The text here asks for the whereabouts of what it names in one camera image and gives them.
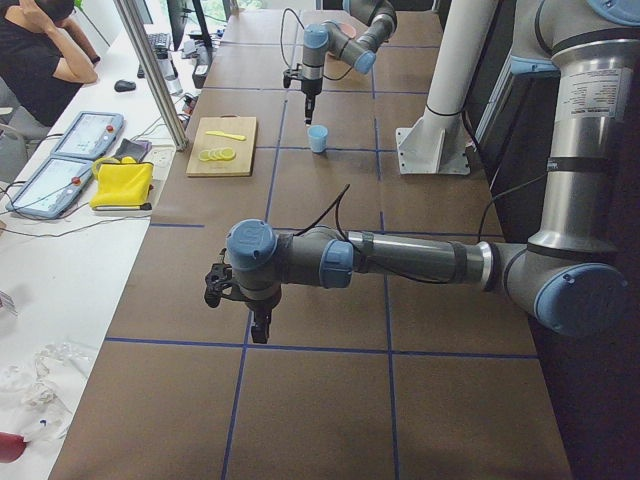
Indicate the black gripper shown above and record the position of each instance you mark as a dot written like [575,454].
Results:
[310,88]
[262,304]

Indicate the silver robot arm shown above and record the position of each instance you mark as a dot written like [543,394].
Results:
[359,53]
[562,276]

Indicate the light blue cup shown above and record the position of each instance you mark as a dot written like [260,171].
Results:
[317,138]

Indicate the pink bowl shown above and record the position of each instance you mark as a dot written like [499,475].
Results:
[348,30]

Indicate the yellow plastic knife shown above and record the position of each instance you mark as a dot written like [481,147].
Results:
[222,134]

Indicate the wooden cutting board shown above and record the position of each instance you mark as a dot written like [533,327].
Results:
[241,165]

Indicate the clear water bottle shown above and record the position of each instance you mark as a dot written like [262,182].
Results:
[168,70]

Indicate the white power strip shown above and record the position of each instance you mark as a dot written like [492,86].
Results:
[161,157]

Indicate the black monitor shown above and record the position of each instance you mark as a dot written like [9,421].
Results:
[178,12]

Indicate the black computer mouse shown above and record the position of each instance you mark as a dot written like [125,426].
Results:
[122,86]

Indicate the yellow cloth bag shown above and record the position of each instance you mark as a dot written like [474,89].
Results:
[122,184]

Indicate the upper teach pendant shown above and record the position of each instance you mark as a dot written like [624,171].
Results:
[90,135]

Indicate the teach pendant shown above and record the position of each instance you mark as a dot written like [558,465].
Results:
[90,135]
[52,188]

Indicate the crumpled plastic wrap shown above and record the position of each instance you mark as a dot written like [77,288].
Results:
[40,396]

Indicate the lower teach pendant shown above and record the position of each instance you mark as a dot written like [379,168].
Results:
[52,188]

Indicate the person in black shirt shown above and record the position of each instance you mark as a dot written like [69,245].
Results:
[45,56]

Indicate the dark red object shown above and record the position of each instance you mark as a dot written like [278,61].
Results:
[12,446]

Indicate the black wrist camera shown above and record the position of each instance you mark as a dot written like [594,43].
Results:
[292,74]

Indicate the white pedestal column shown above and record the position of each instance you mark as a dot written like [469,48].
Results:
[436,143]

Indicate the aluminium frame post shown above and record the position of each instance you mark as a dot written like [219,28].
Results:
[138,37]

